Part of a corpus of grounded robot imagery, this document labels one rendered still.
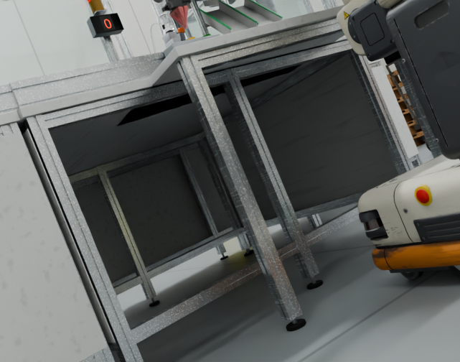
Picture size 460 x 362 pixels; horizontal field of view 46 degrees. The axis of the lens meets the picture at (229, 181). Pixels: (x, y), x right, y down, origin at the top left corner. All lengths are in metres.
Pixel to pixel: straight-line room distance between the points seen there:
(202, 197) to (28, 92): 2.23
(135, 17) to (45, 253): 5.08
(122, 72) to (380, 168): 1.30
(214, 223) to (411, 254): 2.46
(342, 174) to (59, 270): 1.60
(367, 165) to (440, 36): 1.38
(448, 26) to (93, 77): 1.04
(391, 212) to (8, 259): 1.00
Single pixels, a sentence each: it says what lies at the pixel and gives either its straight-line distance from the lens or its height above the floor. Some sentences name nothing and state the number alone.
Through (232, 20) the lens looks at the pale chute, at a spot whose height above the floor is 1.09.
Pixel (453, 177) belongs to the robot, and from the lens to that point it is 1.35.
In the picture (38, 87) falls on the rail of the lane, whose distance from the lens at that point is 1.71.
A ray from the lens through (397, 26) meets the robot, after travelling 1.38.
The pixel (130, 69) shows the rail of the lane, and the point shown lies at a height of 0.92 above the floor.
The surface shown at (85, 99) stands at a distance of 1.65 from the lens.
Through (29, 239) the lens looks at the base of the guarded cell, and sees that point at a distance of 1.52.
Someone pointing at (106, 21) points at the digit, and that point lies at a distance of 2.22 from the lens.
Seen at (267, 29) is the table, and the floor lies 0.84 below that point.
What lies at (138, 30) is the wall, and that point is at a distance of 6.36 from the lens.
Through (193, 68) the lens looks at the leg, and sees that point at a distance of 1.58.
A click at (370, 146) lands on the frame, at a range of 2.57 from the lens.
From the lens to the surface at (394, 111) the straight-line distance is 3.72.
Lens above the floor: 0.44
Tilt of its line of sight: 1 degrees up
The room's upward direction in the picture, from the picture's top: 23 degrees counter-clockwise
